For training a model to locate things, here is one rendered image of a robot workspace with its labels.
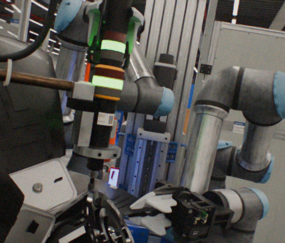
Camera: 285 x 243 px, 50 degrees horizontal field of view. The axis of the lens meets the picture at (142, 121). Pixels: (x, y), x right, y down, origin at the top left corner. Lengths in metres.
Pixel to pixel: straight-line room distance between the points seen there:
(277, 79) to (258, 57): 1.54
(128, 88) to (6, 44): 0.30
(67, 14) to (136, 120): 0.56
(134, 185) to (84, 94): 0.90
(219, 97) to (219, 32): 1.54
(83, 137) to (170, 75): 0.85
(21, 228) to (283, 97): 0.67
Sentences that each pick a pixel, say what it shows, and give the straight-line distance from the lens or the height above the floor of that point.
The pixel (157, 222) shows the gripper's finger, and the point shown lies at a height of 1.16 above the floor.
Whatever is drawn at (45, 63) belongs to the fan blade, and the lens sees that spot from 0.55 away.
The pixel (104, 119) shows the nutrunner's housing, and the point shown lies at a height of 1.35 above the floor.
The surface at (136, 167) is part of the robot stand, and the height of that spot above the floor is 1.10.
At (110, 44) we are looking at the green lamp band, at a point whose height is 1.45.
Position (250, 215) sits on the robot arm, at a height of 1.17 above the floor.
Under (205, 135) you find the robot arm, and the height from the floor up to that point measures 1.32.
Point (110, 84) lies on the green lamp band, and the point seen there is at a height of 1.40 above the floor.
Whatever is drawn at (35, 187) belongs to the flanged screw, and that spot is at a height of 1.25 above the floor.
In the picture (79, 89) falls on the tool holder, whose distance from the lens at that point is 0.42.
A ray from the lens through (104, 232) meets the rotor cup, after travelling 0.36.
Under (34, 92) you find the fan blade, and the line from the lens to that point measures 0.49.
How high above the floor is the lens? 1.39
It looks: 5 degrees down
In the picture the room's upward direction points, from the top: 10 degrees clockwise
